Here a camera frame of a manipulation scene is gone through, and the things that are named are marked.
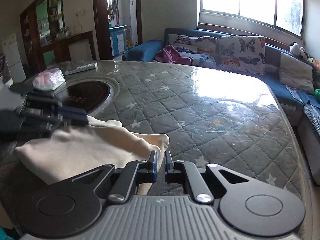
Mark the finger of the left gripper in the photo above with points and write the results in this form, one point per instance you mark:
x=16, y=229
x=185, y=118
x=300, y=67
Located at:
x=62, y=121
x=67, y=109

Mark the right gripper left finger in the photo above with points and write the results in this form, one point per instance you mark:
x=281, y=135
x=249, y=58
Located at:
x=132, y=175

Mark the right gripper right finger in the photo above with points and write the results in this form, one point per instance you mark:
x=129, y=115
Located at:
x=187, y=174

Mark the cream sweatshirt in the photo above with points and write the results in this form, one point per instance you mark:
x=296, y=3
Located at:
x=73, y=150

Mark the pink white tissue pack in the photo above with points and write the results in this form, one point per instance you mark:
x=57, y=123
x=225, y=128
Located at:
x=49, y=80

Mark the black induction cooktop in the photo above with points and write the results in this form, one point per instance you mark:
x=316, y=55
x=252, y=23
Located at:
x=87, y=95

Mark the dark wooden sideboard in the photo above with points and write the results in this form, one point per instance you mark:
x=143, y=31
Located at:
x=60, y=48

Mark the grey remote control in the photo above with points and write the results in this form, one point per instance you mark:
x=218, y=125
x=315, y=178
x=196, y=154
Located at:
x=80, y=67

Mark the white refrigerator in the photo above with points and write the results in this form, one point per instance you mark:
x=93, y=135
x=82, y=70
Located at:
x=13, y=59

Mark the blue white cabinet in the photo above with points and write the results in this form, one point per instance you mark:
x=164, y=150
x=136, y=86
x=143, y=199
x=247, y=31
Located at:
x=118, y=39

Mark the magenta cloth on sofa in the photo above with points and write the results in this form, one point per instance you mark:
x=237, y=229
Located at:
x=170, y=55

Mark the left butterfly cushion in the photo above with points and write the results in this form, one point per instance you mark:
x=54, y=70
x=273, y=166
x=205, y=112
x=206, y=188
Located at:
x=200, y=50

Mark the butterfly cushion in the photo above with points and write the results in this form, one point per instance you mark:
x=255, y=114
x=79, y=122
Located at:
x=200, y=50
x=242, y=54

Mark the right butterfly cushion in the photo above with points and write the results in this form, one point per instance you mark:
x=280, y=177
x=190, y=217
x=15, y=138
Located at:
x=242, y=54

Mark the blue corner sofa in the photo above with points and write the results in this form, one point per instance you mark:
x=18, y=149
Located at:
x=301, y=107

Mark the grey plain cushion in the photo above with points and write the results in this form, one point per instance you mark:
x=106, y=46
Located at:
x=295, y=73

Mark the green bowl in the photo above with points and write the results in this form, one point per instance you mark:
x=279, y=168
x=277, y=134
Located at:
x=317, y=91

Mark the panda plush toy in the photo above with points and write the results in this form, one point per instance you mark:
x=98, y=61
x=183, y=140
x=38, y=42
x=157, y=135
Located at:
x=298, y=51

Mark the window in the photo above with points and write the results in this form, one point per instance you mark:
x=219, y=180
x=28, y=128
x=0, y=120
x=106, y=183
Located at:
x=285, y=15

